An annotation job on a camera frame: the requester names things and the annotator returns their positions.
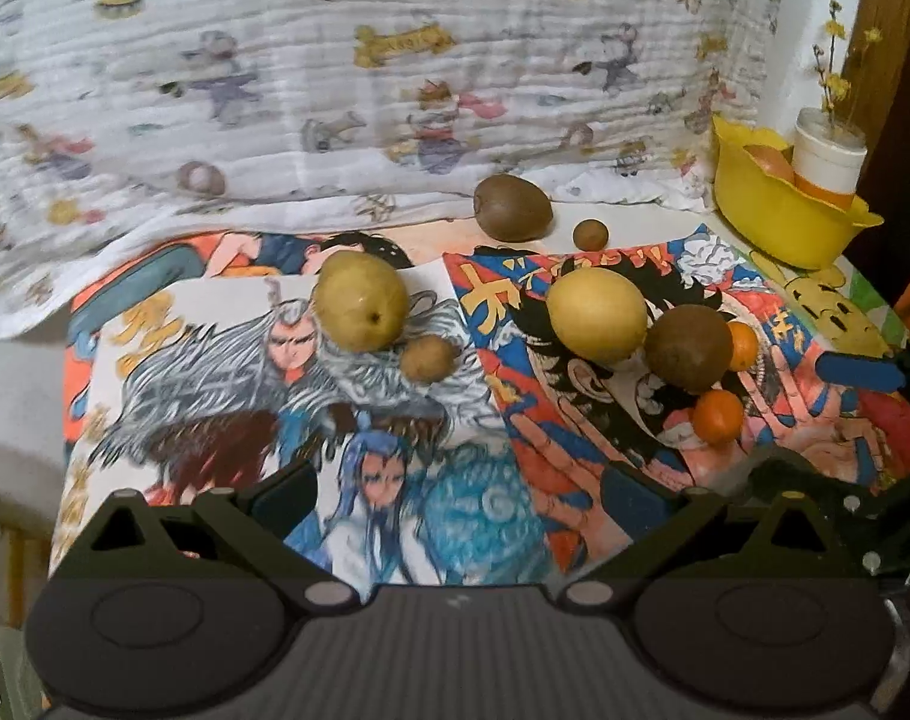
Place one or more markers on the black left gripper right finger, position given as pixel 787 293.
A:
pixel 631 530

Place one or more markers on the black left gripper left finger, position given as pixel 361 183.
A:
pixel 253 525

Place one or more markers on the green-yellow pear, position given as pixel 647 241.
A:
pixel 360 301

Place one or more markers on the straw hat pirate poster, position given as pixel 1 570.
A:
pixel 562 412

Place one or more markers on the tiny brown longan fruit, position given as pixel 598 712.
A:
pixel 590 235

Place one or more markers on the white-haired warrior poster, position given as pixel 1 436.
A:
pixel 220 383

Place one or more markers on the white cartoon print blanket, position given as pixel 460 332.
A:
pixel 126 122

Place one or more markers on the small brown longan fruit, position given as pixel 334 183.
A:
pixel 428 359

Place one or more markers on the orange tangerine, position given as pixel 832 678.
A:
pixel 745 347
pixel 718 417

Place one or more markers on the brown kiwi fruit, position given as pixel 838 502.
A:
pixel 689 346
pixel 510 209

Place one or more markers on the yellow bear poster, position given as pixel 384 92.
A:
pixel 840 306

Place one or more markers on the yellow plastic bowl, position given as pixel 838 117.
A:
pixel 771 212

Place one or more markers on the fruit inside yellow bowl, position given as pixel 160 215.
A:
pixel 771 161

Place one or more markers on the yellow lemon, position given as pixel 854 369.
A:
pixel 597 314

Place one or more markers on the white orange cup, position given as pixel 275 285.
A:
pixel 828 157

